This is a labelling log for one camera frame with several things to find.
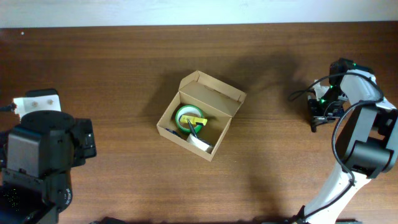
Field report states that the black marker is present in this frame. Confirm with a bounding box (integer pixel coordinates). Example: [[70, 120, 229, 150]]
[[310, 121, 318, 133]]

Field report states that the cardboard box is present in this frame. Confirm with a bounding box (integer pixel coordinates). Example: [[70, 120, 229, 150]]
[[157, 70, 246, 161]]

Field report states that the beige tape roll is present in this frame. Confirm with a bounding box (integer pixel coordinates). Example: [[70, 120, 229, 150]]
[[187, 134, 213, 154]]

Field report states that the black pen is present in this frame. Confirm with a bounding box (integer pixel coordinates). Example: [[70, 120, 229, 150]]
[[187, 119, 198, 138]]

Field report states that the green tape roll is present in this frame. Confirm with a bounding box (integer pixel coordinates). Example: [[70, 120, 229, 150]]
[[175, 105, 204, 134]]

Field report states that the yellow highlighter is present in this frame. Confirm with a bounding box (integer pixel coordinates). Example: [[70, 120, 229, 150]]
[[179, 115, 208, 126]]

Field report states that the blue pen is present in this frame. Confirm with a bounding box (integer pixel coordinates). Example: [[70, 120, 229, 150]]
[[166, 128, 182, 138]]

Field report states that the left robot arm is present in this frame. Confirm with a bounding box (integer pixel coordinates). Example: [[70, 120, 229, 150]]
[[1, 89, 97, 223]]

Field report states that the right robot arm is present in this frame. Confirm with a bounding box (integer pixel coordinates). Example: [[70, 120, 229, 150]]
[[288, 58, 397, 223]]

